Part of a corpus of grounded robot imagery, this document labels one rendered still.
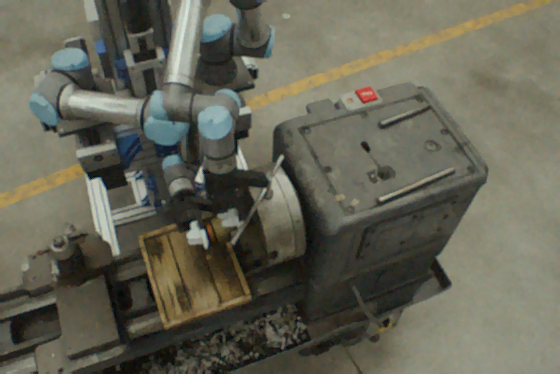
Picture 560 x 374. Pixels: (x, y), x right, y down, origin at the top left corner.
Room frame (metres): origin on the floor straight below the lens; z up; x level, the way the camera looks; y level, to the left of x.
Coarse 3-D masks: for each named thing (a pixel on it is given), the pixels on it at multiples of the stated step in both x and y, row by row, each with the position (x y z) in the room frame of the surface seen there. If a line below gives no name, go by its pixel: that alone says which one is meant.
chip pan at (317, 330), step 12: (408, 288) 0.93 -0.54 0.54; (420, 288) 0.94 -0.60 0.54; (432, 288) 0.94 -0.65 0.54; (384, 300) 0.87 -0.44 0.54; (396, 300) 0.88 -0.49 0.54; (408, 300) 0.88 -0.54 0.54; (348, 312) 0.81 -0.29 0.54; (360, 312) 0.81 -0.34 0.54; (372, 312) 0.82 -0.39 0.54; (324, 324) 0.75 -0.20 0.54; (336, 324) 0.76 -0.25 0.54; (348, 324) 0.76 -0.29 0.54; (312, 336) 0.70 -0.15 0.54
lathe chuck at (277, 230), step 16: (256, 192) 0.88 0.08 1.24; (272, 192) 0.89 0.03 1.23; (256, 208) 0.84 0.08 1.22; (272, 208) 0.84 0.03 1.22; (256, 224) 0.84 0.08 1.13; (272, 224) 0.80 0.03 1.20; (288, 224) 0.81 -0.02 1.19; (272, 240) 0.77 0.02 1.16; (288, 240) 0.78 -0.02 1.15; (288, 256) 0.77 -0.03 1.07
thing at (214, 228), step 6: (210, 222) 0.85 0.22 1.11; (216, 222) 0.84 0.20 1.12; (204, 228) 0.82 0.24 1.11; (210, 228) 0.82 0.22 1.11; (216, 228) 0.82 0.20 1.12; (222, 228) 0.82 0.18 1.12; (228, 228) 0.83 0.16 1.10; (234, 228) 0.84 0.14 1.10; (210, 234) 0.80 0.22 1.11; (216, 234) 0.81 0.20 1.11; (222, 234) 0.81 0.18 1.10; (228, 234) 0.82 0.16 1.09; (210, 240) 0.79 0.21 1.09; (216, 240) 0.80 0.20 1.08; (222, 240) 0.80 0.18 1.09; (228, 240) 0.80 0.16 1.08
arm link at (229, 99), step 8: (200, 96) 0.91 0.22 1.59; (208, 96) 0.92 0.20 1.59; (216, 96) 0.92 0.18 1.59; (224, 96) 0.92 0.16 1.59; (232, 96) 0.93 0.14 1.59; (200, 104) 0.89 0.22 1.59; (208, 104) 0.89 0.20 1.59; (216, 104) 0.89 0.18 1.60; (224, 104) 0.89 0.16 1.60; (232, 104) 0.90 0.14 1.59; (240, 104) 0.94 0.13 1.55; (192, 112) 0.87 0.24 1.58; (232, 112) 0.87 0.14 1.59; (192, 120) 0.87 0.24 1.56
